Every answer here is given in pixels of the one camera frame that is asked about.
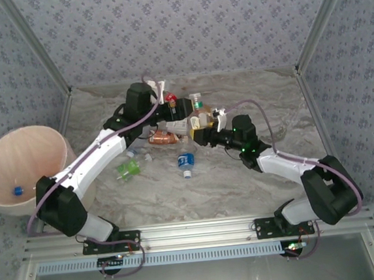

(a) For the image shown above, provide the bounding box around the red gold label tea bottle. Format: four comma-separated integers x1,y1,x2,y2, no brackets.
190,103,221,129

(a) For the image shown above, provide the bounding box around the clear bottle green cap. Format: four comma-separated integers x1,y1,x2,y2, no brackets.
187,91,205,112

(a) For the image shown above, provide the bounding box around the blue label water bottle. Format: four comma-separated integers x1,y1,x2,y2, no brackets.
176,147,200,180

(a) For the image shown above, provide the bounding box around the copper label bottle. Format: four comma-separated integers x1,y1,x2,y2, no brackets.
147,128,190,148

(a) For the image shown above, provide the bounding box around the clear bluish crushed bottle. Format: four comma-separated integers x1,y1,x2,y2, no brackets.
125,142,149,159

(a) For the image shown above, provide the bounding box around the green label bottle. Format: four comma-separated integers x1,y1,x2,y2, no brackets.
115,159,143,183

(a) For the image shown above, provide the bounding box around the beige round bin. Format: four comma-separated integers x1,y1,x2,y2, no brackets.
0,120,99,220

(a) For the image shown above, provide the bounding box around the black controller board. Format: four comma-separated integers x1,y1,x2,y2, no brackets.
279,239,311,259
97,255,125,270

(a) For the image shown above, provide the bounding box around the grey metal base sheet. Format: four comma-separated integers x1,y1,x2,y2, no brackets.
20,231,374,280

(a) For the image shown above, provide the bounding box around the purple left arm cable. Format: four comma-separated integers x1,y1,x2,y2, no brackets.
14,70,178,238

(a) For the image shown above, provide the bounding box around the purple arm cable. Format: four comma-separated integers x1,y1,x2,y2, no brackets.
14,70,178,238
223,89,367,228

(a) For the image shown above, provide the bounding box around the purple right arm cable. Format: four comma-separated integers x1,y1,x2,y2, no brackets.
223,89,367,228

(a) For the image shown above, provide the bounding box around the aluminium mounting rail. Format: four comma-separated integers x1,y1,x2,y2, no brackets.
21,205,374,263

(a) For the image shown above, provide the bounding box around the grey slotted cable tray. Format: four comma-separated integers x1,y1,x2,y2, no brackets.
37,238,311,277

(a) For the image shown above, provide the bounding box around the aluminium frame post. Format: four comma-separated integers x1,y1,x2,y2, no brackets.
0,0,74,101
287,0,364,78

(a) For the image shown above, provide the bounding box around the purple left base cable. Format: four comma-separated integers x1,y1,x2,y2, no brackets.
84,230,149,280

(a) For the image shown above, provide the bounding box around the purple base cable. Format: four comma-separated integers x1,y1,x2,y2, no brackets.
84,230,149,280
282,221,323,262

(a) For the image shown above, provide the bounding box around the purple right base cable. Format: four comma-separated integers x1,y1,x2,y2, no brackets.
282,221,323,262

